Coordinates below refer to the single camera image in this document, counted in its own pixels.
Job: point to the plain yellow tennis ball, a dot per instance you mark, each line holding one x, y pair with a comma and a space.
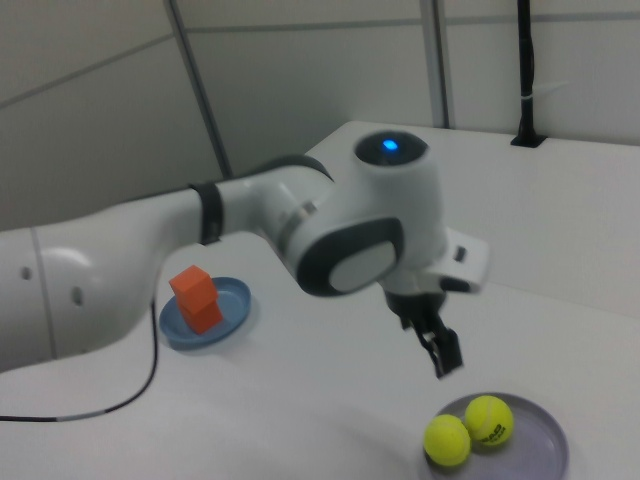
447, 440

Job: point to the black camera pole with base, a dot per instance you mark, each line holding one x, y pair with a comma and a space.
525, 65

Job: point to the purple plastic plate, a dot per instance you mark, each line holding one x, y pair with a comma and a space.
540, 440

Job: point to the orange foam cube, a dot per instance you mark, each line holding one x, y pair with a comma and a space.
191, 287
206, 319

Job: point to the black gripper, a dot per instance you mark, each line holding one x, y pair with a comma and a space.
415, 305

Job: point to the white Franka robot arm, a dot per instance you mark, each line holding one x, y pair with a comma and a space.
390, 210

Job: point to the yellow tennis ball black print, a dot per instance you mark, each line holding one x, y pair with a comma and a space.
489, 417

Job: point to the blue plastic plate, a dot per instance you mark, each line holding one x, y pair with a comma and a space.
235, 305

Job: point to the grey partition post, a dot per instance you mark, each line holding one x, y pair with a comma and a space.
200, 85
442, 62

